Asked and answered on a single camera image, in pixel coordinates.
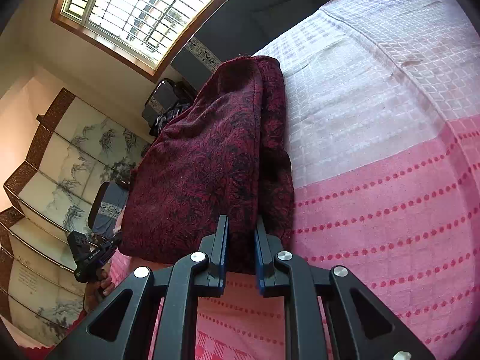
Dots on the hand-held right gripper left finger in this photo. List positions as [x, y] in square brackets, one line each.
[224, 249]

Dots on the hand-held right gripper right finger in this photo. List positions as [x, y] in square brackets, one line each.
[258, 260]

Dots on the maroon patterned knit sweater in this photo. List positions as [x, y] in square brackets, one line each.
[195, 165]

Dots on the person's left forearm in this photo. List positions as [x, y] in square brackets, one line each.
[91, 298]

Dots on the pile of dark clothes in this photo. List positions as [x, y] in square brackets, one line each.
[168, 118]

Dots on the person's left hand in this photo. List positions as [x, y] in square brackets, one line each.
[106, 283]

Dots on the wooden chair with grey cushion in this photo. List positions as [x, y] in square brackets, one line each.
[108, 206]

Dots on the painted folding screen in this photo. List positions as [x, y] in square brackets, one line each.
[56, 165]

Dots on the pink checked bedspread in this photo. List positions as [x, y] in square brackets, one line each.
[375, 157]

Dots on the dark armchair with grey cushion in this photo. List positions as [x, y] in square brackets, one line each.
[163, 93]

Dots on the grey square pillow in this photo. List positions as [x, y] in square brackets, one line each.
[285, 18]

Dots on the grey padded headboard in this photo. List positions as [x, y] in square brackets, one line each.
[240, 11]

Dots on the wooden framed window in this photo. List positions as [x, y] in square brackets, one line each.
[150, 11]

